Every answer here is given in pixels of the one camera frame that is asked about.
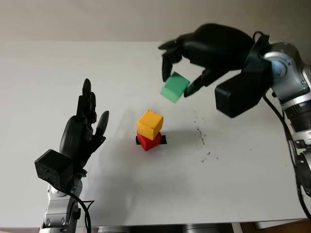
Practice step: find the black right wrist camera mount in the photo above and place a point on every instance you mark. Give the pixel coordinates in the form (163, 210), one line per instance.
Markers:
(238, 97)

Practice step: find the yellow block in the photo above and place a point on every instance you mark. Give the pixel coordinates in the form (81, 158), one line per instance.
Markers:
(150, 122)

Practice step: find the dark grey robot torso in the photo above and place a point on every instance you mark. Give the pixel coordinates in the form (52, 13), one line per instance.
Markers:
(170, 229)

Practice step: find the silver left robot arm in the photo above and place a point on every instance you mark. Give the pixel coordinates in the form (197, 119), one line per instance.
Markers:
(60, 211)

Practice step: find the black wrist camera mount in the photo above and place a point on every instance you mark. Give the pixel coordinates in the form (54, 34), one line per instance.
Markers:
(52, 165)
(238, 97)

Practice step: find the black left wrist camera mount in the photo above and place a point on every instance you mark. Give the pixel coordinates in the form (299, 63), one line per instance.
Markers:
(52, 165)

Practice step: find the black tape mark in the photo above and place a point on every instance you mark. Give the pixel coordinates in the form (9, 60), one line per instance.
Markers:
(164, 140)

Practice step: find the red block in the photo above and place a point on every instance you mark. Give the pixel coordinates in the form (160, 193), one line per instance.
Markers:
(149, 143)

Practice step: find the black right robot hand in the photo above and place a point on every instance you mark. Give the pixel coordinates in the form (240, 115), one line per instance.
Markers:
(218, 48)

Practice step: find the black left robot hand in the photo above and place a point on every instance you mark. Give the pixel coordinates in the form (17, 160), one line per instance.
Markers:
(75, 138)

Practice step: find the green block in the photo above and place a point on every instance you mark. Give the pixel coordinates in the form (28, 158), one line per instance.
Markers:
(176, 87)

